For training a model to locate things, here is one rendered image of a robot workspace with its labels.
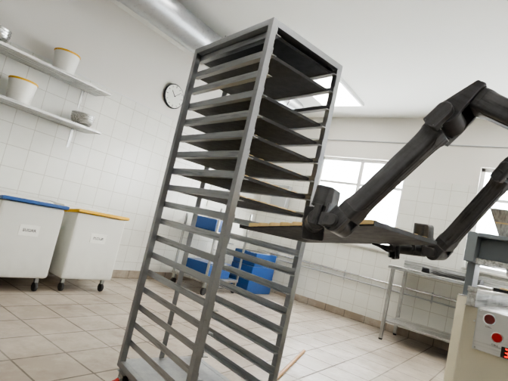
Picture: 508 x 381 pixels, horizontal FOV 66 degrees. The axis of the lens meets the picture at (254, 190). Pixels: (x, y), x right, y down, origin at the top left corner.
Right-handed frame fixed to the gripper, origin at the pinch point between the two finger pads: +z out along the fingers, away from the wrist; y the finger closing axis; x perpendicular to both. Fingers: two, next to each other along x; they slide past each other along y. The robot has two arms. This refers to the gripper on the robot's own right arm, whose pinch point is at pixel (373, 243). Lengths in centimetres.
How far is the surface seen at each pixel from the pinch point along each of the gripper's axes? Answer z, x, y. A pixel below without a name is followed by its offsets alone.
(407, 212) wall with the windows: -130, -393, 86
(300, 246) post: 26.8, -29.8, -2.9
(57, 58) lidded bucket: 266, -166, 150
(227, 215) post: 58, 3, 3
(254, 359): 42, -44, -59
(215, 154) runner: 71, -14, 32
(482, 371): -38, 7, -40
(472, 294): -34.1, 7.5, -14.4
